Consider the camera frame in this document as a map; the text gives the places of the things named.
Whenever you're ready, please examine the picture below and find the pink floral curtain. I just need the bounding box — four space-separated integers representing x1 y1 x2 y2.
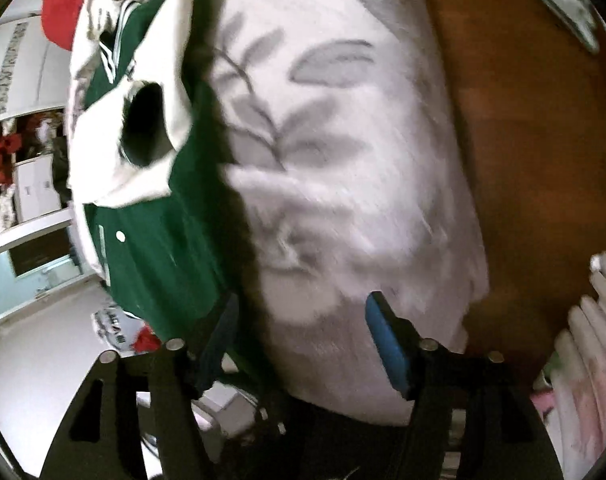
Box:
530 245 606 480

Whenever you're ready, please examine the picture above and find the white drawer unit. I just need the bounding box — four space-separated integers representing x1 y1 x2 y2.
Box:
12 152 68 222

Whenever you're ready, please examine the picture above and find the green and white varsity jacket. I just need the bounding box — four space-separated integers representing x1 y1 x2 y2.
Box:
65 0 266 396

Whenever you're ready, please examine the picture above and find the grey slipper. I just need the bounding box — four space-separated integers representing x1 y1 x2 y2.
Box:
528 0 601 56

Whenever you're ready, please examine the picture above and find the white wardrobe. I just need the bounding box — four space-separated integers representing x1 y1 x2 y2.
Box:
0 10 71 123

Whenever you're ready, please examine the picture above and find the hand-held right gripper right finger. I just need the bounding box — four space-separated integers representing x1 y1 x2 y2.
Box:
364 290 566 480

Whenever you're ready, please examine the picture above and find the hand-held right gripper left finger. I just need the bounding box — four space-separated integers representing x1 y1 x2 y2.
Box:
40 292 241 480

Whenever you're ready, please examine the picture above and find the red quilt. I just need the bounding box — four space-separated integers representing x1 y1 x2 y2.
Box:
40 0 114 53

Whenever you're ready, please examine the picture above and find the floral plush blanket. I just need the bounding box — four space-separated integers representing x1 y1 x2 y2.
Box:
68 0 491 428

